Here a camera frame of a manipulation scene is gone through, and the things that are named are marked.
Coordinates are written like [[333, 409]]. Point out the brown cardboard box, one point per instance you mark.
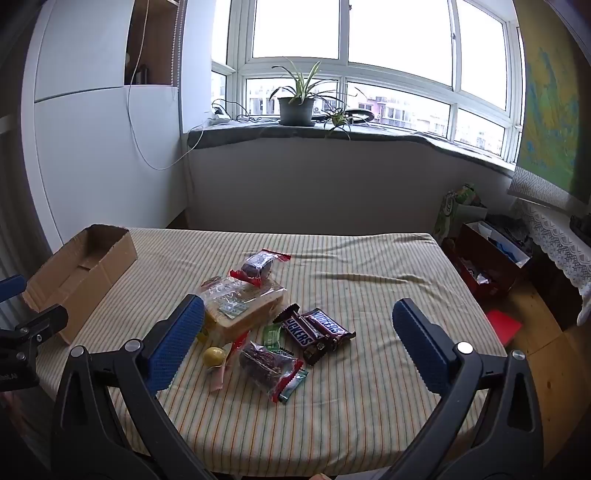
[[92, 277]]

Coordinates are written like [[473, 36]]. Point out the bagged sliced bread loaf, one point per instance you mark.
[[249, 307]]

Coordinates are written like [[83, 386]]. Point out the green snack bar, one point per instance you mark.
[[272, 337]]

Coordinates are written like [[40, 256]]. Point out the red folder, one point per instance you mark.
[[504, 326]]

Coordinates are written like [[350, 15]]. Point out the white framed window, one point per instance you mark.
[[397, 32]]

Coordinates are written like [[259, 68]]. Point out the white power strip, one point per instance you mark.
[[219, 118]]

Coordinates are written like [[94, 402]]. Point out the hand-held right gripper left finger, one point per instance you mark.
[[178, 341]]

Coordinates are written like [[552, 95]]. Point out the brownie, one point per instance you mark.
[[258, 265], [265, 367]]

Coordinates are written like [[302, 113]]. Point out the green paper bag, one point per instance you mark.
[[455, 217]]

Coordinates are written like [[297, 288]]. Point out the potted spider plant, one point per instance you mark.
[[296, 110]]

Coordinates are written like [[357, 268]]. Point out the teal snack bar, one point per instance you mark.
[[295, 385]]

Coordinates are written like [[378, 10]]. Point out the striped yellow cloth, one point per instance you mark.
[[351, 406]]

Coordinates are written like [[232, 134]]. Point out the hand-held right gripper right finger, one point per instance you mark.
[[418, 346]]

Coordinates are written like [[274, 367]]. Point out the small trailing spider plant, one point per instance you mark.
[[339, 120]]

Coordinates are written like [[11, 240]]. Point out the wooden shelf niche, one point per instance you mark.
[[157, 41]]

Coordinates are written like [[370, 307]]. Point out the white lace cloth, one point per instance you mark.
[[558, 240]]

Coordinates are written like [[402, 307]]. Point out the red storage box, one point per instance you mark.
[[489, 263]]

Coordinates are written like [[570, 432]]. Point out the brown chocolate bar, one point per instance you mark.
[[330, 325], [298, 332]]

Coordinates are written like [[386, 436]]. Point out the yellow egg candy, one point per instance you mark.
[[215, 356]]

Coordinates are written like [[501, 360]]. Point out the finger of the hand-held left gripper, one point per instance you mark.
[[44, 321], [11, 287]]

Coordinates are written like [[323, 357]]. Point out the wall map poster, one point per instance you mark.
[[554, 115]]

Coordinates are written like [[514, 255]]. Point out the white cabinet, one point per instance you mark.
[[101, 152]]

